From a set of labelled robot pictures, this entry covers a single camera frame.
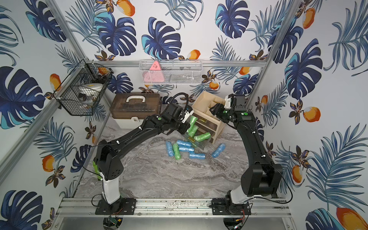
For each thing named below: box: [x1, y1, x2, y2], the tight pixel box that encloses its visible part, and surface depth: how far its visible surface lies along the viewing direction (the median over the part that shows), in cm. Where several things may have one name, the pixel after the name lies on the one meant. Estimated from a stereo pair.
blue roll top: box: [176, 139, 193, 147], surface depth 97 cm
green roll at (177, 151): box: [172, 142, 182, 161], surface depth 94 cm
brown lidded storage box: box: [109, 92, 161, 129], surface depth 99 cm
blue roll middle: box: [178, 144, 195, 153], surface depth 94 cm
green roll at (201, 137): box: [193, 132, 212, 143], surface depth 91 cm
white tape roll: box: [78, 82, 104, 94], surface depth 81 cm
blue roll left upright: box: [165, 140, 175, 157], surface depth 95 cm
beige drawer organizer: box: [191, 90, 226, 144], surface depth 90 cm
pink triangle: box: [142, 60, 165, 83], surface depth 92 cm
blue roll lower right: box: [188, 153, 206, 160], surface depth 92 cm
